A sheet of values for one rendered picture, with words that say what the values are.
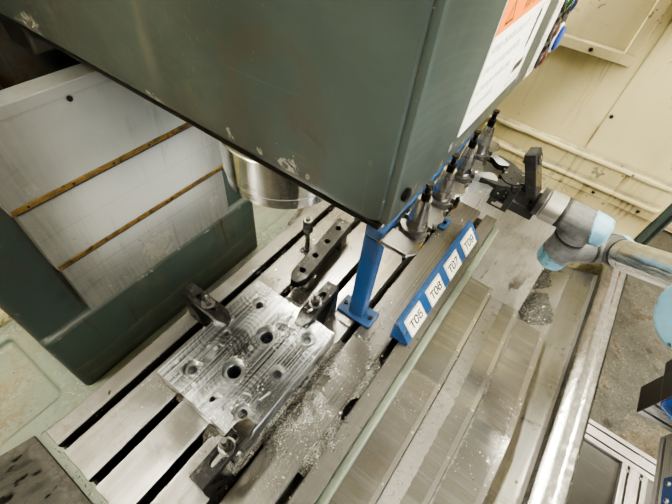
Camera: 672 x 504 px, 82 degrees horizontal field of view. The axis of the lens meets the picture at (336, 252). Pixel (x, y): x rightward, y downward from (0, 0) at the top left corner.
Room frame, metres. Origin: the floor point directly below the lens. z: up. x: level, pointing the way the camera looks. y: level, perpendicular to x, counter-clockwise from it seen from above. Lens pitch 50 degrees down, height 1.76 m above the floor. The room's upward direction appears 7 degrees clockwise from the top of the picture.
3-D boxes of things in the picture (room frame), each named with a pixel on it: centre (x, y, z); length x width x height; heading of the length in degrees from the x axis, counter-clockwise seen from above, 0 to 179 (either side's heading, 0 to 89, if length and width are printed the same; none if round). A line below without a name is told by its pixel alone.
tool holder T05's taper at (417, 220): (0.55, -0.15, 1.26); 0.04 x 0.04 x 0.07
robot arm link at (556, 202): (0.73, -0.50, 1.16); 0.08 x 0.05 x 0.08; 150
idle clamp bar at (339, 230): (0.67, 0.04, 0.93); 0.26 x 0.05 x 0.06; 155
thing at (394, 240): (0.50, -0.12, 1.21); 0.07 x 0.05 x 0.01; 60
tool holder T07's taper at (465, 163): (0.74, -0.26, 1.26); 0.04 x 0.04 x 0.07
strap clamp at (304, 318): (0.47, 0.03, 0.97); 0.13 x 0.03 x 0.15; 150
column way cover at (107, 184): (0.64, 0.46, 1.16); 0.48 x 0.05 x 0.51; 150
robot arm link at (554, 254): (0.69, -0.58, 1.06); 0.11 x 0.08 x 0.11; 99
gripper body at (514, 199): (0.77, -0.43, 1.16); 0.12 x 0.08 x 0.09; 60
